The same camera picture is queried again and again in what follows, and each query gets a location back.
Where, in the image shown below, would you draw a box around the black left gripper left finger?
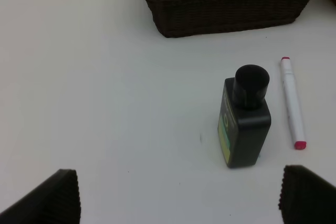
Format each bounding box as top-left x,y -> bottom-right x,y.
1,169 -> 81,223

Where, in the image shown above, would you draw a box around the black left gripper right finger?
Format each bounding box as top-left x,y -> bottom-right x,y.
278,165 -> 335,224

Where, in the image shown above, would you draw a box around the white marker pink caps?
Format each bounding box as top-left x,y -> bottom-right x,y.
280,57 -> 307,150

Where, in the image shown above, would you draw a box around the dark green pump bottle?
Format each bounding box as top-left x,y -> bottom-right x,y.
217,65 -> 271,168

